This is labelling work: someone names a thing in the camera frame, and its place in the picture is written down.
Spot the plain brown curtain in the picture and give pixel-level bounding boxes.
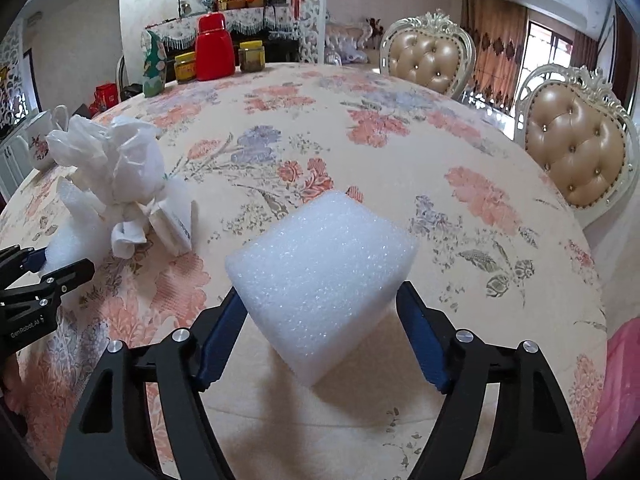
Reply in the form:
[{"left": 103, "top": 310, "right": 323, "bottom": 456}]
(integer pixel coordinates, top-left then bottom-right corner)
[{"left": 570, "top": 30, "right": 598, "bottom": 73}]

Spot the pink plastic bag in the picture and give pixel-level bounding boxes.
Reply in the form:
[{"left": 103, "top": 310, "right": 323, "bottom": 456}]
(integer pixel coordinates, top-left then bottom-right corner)
[{"left": 582, "top": 320, "right": 640, "bottom": 480}]

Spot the window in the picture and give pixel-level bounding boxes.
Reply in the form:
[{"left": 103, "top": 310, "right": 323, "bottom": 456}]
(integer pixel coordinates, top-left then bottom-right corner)
[{"left": 529, "top": 21, "right": 573, "bottom": 78}]

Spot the red gift box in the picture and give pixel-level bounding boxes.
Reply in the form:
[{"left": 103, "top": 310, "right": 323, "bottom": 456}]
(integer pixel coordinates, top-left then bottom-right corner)
[{"left": 95, "top": 83, "right": 119, "bottom": 112}]

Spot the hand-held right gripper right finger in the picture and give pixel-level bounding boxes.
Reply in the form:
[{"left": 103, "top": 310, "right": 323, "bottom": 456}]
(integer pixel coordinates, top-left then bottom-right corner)
[{"left": 397, "top": 281, "right": 587, "bottom": 480}]

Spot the green painted bottle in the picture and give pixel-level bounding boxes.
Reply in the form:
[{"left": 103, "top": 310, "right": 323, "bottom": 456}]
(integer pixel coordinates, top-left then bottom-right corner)
[{"left": 142, "top": 30, "right": 167, "bottom": 98}]

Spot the red thermos jug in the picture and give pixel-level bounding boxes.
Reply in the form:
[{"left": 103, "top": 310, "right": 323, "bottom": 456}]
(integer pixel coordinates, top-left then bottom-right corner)
[{"left": 195, "top": 11, "right": 236, "bottom": 82}]

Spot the floral tablecloth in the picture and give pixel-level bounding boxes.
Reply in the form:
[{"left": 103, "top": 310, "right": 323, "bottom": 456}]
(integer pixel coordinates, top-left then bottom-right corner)
[{"left": 0, "top": 62, "right": 608, "bottom": 480}]

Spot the low white cabinet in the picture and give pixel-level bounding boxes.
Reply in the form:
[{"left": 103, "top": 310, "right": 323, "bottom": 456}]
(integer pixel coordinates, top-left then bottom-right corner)
[{"left": 0, "top": 135, "right": 31, "bottom": 201}]

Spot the glass jar yellow lid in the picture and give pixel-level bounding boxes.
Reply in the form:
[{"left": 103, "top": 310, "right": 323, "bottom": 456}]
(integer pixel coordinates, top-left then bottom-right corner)
[
  {"left": 174, "top": 52, "right": 197, "bottom": 83},
  {"left": 238, "top": 41, "right": 266, "bottom": 73}
]

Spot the white lattice screen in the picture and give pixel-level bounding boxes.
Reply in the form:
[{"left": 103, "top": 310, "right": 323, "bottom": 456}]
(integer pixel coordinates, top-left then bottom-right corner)
[
  {"left": 0, "top": 42, "right": 36, "bottom": 136},
  {"left": 300, "top": 0, "right": 328, "bottom": 63}
]

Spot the beige tufted dining chair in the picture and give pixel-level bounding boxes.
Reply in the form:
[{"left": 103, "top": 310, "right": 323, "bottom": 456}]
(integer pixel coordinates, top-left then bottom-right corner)
[
  {"left": 378, "top": 9, "right": 476, "bottom": 101},
  {"left": 514, "top": 64, "right": 638, "bottom": 228}
]

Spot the black piano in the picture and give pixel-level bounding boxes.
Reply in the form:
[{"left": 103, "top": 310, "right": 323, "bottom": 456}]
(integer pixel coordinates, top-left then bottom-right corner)
[{"left": 165, "top": 35, "right": 303, "bottom": 83}]

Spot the white paper carton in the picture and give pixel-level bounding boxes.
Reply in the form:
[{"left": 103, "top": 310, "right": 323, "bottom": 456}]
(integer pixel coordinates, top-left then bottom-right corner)
[{"left": 149, "top": 179, "right": 197, "bottom": 256}]

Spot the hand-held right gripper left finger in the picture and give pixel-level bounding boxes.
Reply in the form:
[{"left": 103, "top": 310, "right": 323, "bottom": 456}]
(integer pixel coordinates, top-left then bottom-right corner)
[{"left": 56, "top": 287, "right": 248, "bottom": 480}]

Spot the crumpled white tissue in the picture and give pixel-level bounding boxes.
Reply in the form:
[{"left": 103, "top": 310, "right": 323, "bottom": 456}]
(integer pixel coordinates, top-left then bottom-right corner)
[{"left": 110, "top": 199, "right": 161, "bottom": 259}]

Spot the crumpled white plastic bag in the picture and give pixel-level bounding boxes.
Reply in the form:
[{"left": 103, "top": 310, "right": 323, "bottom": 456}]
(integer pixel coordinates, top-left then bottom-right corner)
[{"left": 46, "top": 114, "right": 167, "bottom": 211}]

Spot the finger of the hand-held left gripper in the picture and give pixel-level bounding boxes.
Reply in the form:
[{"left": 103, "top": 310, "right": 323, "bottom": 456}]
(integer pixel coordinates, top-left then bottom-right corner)
[
  {"left": 0, "top": 259, "right": 96, "bottom": 307},
  {"left": 0, "top": 246, "right": 48, "bottom": 281}
]

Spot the floral fringed piano cover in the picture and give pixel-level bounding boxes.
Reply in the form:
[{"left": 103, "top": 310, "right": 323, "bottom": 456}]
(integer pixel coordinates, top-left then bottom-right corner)
[{"left": 145, "top": 4, "right": 301, "bottom": 51}]

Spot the pale tufted sofa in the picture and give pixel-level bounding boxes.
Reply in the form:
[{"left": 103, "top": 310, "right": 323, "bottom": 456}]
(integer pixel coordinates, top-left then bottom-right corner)
[{"left": 325, "top": 16, "right": 383, "bottom": 63}]

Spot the white floral teapot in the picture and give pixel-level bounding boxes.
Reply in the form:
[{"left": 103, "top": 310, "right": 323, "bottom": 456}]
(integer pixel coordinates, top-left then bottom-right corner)
[{"left": 25, "top": 105, "right": 71, "bottom": 171}]

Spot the brown patterned curtain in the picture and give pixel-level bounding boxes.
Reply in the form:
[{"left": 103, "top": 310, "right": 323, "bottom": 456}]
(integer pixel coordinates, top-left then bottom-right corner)
[{"left": 461, "top": 0, "right": 530, "bottom": 101}]

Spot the white foam block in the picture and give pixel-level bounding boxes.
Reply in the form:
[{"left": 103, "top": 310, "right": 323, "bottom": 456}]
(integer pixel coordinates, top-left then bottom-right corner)
[{"left": 224, "top": 191, "right": 420, "bottom": 387}]

